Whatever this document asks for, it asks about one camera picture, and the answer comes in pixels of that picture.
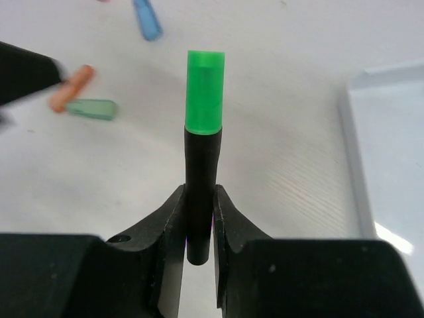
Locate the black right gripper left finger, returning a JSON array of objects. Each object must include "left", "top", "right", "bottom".
[{"left": 107, "top": 185, "right": 186, "bottom": 317}]

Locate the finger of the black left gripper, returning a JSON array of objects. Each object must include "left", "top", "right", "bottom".
[{"left": 0, "top": 42, "right": 62, "bottom": 106}]

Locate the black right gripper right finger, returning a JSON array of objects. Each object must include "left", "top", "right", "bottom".
[{"left": 213, "top": 185, "right": 270, "bottom": 317}]

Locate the green cap black highlighter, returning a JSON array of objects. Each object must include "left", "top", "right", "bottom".
[{"left": 184, "top": 50, "right": 225, "bottom": 266}]

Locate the white compartment tray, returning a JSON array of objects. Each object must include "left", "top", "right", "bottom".
[{"left": 337, "top": 59, "right": 424, "bottom": 266}]

